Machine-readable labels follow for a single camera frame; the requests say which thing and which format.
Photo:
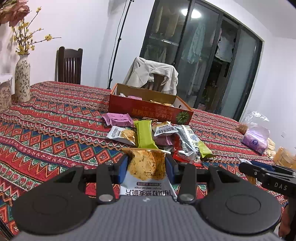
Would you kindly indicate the red patterned tablecloth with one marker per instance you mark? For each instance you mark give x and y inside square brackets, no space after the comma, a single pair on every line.
[62,126]

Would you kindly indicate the chair with beige jacket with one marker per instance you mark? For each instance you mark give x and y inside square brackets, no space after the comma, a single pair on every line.
[158,83]

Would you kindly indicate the patterned tissue box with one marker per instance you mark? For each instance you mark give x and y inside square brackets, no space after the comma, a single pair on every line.
[5,92]

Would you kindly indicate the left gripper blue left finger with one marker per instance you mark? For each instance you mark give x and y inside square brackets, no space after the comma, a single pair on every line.
[119,170]

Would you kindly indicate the silver foil snack packet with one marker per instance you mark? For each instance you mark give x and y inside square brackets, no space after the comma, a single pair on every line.
[187,136]

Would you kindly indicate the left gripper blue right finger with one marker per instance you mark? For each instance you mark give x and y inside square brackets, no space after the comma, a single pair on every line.
[172,170]

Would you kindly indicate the yellow flower branches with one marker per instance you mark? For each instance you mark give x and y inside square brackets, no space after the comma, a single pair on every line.
[24,38]

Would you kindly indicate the green snack bar packet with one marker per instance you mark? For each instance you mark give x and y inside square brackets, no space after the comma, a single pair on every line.
[144,134]

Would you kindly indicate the beige jacket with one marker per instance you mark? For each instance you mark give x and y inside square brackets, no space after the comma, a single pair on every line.
[142,71]

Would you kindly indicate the floor lamp stand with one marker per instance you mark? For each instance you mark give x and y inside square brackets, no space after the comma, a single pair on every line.
[117,41]

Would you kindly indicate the dark wooden chair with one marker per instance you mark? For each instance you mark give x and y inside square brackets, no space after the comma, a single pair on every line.
[69,65]

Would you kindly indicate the white grey snack packet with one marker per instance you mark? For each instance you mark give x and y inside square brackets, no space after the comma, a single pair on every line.
[164,129]

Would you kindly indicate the red cardboard box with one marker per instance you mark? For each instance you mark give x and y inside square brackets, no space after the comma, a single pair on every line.
[145,103]

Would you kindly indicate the right hand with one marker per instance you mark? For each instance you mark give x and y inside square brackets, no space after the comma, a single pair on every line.
[286,220]

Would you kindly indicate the floral ceramic vase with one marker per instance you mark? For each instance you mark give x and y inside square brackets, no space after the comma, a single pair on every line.
[22,79]

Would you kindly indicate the purple tissue pack in bag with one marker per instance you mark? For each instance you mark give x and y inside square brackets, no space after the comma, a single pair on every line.
[255,131]

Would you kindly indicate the white cracker packet on table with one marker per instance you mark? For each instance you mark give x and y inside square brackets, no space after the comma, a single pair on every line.
[122,135]

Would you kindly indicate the pink artificial flowers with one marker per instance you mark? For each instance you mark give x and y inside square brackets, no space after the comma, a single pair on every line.
[13,11]

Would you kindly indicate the glass sliding door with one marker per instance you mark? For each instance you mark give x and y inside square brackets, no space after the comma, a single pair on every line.
[215,56]

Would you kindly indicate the white cracker snack packet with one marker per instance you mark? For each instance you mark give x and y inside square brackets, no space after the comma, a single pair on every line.
[146,174]

